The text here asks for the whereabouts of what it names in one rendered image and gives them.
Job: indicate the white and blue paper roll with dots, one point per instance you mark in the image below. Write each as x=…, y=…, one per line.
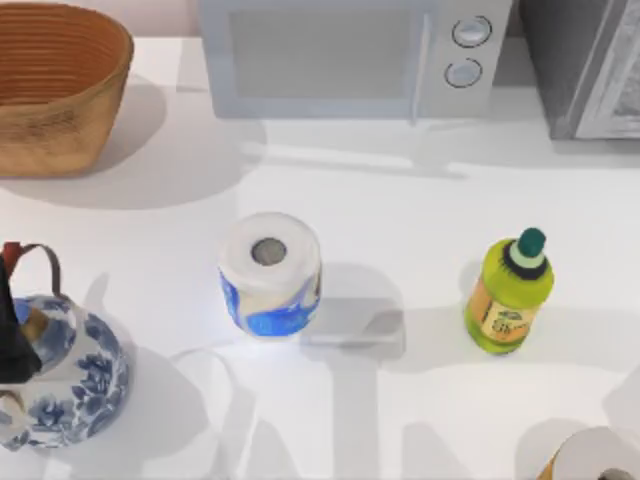
x=270, y=280

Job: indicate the pale microwave oven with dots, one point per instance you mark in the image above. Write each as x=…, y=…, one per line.
x=320, y=60

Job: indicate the green bottle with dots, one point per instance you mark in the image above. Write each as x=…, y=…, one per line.
x=507, y=300

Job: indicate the microwave knob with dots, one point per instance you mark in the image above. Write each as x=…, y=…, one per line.
x=471, y=30
x=463, y=73

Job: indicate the blue and white teapot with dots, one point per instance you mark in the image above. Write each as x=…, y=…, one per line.
x=75, y=370

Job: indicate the woven brown basket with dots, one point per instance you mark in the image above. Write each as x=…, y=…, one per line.
x=60, y=115

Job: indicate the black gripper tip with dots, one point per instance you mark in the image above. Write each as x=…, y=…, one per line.
x=12, y=330

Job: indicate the white and orange paper roll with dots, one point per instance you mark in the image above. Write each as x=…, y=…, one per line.
x=595, y=455

